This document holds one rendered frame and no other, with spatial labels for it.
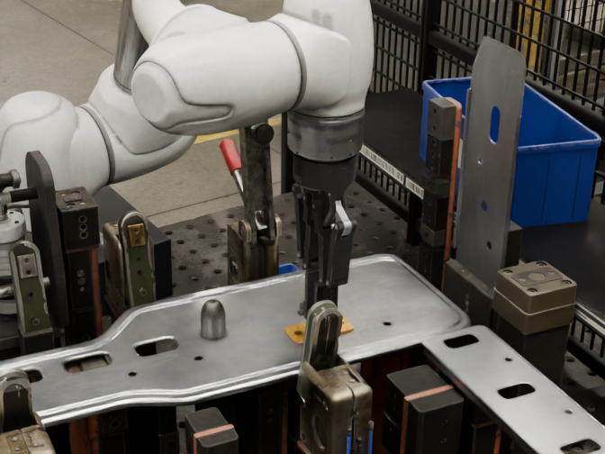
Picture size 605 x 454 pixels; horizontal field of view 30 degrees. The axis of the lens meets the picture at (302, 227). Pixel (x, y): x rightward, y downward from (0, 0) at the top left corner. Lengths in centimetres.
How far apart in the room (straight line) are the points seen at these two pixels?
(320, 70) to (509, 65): 32
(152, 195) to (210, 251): 194
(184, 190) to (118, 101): 226
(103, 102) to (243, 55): 89
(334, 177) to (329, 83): 13
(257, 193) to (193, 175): 283
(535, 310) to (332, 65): 44
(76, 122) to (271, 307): 65
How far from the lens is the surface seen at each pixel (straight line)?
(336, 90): 125
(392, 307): 151
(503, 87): 148
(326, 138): 129
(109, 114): 203
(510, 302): 149
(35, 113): 197
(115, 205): 221
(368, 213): 246
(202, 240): 234
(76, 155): 200
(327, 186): 132
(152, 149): 206
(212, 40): 117
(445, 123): 166
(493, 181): 153
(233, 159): 162
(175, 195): 421
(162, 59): 115
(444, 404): 137
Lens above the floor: 176
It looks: 26 degrees down
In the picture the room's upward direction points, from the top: 1 degrees clockwise
